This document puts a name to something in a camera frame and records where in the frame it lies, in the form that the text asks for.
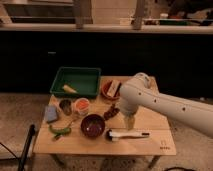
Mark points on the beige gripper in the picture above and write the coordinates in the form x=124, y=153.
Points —
x=129, y=122

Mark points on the dark purple grape bunch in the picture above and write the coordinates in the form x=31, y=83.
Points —
x=111, y=112

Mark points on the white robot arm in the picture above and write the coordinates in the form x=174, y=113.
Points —
x=137, y=92

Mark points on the green plastic tray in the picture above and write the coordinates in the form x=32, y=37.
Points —
x=86, y=81

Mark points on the dark red bowl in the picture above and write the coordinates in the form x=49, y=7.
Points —
x=92, y=126

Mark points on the cream box in bowl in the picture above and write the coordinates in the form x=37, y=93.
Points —
x=113, y=88

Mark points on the terracotta orange bowl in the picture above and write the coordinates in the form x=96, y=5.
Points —
x=105, y=88

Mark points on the orange filled plastic cup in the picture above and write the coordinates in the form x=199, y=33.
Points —
x=81, y=106

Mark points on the wooden folding table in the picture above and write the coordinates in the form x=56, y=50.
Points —
x=159, y=142

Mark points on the small metal cup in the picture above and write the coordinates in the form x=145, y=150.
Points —
x=65, y=106

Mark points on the pale yellow food piece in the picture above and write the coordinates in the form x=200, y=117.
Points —
x=68, y=89

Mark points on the green chili pepper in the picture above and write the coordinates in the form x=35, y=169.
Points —
x=59, y=132

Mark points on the blue sponge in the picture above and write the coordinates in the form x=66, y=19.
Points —
x=51, y=114

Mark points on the long dark counter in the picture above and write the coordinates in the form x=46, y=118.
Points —
x=181, y=63

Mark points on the black tripod leg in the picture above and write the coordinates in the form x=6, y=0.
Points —
x=27, y=144

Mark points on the white black handled brush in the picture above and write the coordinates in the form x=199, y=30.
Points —
x=113, y=135

